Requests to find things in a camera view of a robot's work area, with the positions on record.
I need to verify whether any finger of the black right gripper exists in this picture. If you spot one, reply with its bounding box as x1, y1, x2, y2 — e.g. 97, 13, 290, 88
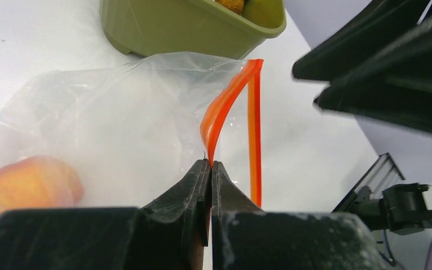
292, 0, 428, 81
314, 16, 432, 134

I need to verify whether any pink peach toy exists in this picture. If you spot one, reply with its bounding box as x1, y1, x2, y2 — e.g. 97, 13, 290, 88
0, 155, 84, 214

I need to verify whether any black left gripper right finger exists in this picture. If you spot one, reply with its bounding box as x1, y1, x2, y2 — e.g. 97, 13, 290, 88
211, 161, 384, 269

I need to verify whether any orange ginger root toy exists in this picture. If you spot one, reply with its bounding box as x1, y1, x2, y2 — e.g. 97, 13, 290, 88
215, 0, 245, 15

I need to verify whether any green lime toy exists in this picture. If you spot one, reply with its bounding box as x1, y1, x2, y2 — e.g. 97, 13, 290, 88
242, 0, 284, 29

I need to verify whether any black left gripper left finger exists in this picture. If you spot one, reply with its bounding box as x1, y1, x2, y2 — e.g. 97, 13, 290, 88
0, 159, 211, 269

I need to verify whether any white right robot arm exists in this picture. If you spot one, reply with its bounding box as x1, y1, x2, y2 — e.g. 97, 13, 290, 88
292, 1, 432, 235

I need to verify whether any clear zip top bag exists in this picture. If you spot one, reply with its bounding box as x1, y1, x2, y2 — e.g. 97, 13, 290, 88
0, 52, 263, 207

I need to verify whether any olive green plastic tub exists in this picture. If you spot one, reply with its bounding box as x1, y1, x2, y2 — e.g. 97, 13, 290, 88
100, 1, 286, 59

